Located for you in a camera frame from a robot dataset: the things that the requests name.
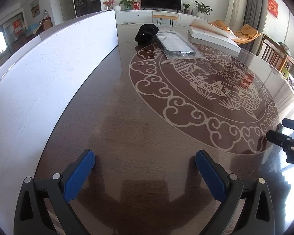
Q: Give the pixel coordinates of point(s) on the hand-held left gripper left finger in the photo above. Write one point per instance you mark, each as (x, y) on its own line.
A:
(77, 176)

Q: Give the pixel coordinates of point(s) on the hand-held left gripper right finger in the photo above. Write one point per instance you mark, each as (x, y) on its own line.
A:
(212, 177)

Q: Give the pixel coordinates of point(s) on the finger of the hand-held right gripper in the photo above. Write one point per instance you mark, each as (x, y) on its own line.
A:
(279, 138)
(292, 123)

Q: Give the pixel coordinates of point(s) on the wooden chair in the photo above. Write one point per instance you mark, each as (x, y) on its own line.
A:
(275, 53)

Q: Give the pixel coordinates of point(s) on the orange lounge chair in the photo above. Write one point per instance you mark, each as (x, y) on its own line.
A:
(245, 33)

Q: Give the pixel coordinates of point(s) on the white upright board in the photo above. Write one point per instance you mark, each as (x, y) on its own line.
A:
(44, 78)

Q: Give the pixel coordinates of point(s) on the white flat box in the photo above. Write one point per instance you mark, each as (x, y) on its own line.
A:
(213, 38)

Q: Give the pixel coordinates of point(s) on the grey curtain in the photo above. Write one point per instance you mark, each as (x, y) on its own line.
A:
(253, 2)

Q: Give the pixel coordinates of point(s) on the white covered standing air conditioner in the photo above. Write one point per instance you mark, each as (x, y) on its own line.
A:
(236, 2)

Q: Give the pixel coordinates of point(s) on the clear plastic flat package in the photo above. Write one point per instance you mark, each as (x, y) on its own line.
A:
(177, 44)

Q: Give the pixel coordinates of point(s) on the large leafy potted plant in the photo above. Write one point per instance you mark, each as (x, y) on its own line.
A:
(202, 8)

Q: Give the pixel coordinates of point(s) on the table with blue cloth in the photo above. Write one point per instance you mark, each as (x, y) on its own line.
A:
(33, 29)

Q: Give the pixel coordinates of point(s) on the black velvet pouch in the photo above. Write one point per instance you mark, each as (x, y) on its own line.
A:
(147, 34)

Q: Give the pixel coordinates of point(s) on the small potted plant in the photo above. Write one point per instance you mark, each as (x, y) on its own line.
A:
(186, 7)

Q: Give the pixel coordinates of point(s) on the red window banner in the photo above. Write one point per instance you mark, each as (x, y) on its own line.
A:
(17, 26)

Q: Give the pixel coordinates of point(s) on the orange bench with metal legs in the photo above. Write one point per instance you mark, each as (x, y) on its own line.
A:
(165, 17)

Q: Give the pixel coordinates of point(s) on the white television cabinet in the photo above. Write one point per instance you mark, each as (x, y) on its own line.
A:
(144, 17)

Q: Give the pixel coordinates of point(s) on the red flowers in white vase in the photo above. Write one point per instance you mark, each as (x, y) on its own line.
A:
(110, 3)

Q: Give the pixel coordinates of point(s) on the green potted plant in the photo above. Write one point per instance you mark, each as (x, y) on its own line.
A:
(126, 3)

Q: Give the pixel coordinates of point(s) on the red gift box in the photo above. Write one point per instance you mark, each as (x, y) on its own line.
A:
(136, 5)

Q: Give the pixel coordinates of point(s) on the red wall hanging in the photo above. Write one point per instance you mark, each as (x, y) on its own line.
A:
(273, 6)

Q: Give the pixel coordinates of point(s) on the framed wall painting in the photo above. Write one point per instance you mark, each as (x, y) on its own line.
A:
(35, 7)

